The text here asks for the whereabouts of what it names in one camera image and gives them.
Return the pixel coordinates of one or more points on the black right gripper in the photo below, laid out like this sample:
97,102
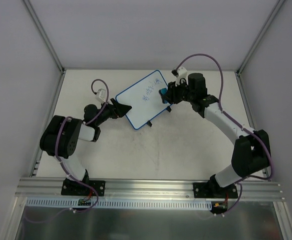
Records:
171,92

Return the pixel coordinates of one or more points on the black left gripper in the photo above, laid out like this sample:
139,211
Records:
113,108

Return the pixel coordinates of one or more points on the blue bone-shaped eraser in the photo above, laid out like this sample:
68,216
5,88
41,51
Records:
162,92

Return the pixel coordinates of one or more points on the blue-framed whiteboard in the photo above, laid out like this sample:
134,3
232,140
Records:
144,98

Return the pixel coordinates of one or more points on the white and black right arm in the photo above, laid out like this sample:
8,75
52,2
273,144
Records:
251,151

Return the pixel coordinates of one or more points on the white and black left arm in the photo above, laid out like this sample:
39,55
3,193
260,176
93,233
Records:
62,134

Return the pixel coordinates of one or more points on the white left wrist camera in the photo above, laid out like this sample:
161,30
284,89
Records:
101,95

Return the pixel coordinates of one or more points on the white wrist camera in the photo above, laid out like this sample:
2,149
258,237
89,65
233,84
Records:
180,74
101,95

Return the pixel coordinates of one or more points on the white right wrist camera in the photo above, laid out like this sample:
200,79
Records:
180,74

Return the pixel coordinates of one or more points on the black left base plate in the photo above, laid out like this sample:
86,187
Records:
72,188

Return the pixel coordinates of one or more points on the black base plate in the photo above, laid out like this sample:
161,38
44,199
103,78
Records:
200,190
72,188

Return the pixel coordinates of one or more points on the aluminium mounting rail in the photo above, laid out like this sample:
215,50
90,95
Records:
140,189

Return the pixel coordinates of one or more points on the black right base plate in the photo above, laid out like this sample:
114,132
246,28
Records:
200,190

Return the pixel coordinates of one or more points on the aluminium frame post left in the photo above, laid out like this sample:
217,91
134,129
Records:
41,30

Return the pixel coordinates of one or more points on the aluminium frame post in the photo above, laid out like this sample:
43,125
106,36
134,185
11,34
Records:
260,35
41,30

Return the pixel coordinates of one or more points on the white slotted cable duct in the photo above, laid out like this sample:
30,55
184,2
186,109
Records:
119,203

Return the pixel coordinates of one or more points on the aluminium frame post right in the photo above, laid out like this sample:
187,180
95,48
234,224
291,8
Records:
260,35

